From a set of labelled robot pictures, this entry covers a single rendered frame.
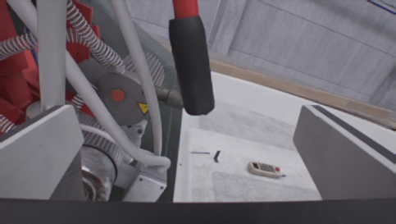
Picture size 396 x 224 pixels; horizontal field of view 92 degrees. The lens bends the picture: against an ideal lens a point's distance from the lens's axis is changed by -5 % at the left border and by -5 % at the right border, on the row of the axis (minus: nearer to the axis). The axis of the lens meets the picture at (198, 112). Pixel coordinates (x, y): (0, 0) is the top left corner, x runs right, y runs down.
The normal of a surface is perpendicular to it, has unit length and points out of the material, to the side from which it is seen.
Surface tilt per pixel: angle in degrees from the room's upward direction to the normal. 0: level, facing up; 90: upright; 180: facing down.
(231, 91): 90
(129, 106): 90
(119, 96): 90
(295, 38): 90
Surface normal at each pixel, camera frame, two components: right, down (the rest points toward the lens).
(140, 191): 0.14, 0.38
